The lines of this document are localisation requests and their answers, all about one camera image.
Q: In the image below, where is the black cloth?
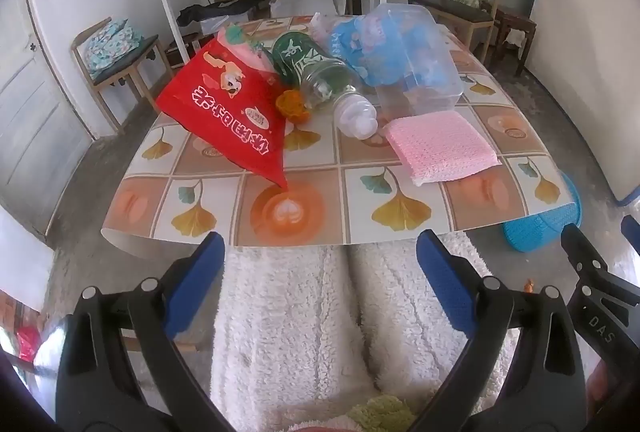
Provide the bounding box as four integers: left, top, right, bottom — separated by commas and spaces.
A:
177, 0, 261, 27

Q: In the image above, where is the crinkled printed clear wrapper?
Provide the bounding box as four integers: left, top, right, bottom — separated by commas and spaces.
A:
309, 12, 351, 50

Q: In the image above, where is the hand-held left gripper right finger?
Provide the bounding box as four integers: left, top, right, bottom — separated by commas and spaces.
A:
416, 229, 587, 432

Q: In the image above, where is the wooden chair with dark seat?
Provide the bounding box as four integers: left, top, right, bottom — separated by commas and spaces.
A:
70, 17, 173, 135
410, 0, 506, 63

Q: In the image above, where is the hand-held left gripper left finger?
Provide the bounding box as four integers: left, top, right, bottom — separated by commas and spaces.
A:
55, 231, 236, 432

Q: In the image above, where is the red snack bag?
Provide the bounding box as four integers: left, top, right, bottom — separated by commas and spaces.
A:
155, 37, 290, 190

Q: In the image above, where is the pink and green packet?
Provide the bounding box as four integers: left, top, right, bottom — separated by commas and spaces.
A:
220, 25, 281, 76

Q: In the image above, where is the white sack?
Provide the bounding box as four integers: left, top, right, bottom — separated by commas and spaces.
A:
270, 0, 348, 18

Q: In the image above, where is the light blue printed packet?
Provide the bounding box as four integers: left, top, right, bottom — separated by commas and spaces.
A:
327, 15, 453, 88

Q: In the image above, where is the white fleece robe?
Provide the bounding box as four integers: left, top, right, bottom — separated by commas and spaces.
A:
210, 232, 521, 432

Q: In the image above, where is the pink printed clear plastic bag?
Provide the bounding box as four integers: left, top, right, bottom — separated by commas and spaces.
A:
382, 109, 502, 186

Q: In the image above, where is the ginkgo print tablecloth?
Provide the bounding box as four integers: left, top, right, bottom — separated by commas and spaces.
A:
100, 15, 576, 258

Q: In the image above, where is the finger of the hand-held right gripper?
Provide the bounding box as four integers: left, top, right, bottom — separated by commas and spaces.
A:
620, 215, 640, 245
560, 222, 640, 365

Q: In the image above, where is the white door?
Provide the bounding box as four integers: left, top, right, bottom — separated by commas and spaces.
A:
0, 0, 96, 238

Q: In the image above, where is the floral cushion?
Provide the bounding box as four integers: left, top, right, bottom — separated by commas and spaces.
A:
82, 19, 141, 73

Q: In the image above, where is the blue plastic basket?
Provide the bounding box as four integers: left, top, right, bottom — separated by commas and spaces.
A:
502, 169, 583, 253

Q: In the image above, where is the green label plastic bottle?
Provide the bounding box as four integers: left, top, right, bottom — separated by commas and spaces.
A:
271, 31, 379, 140

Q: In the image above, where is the orange wrapper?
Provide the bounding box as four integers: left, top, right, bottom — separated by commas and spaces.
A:
276, 90, 311, 123

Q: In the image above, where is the red plastic bag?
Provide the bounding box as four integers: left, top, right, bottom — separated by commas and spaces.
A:
12, 324, 43, 363

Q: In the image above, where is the clear plastic container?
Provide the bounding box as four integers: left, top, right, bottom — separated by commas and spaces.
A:
367, 2, 467, 115

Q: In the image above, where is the person's left forearm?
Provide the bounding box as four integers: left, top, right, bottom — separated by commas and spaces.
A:
280, 394, 421, 432

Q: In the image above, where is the dark wooden stool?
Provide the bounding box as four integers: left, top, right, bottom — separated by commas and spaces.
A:
492, 5, 538, 76

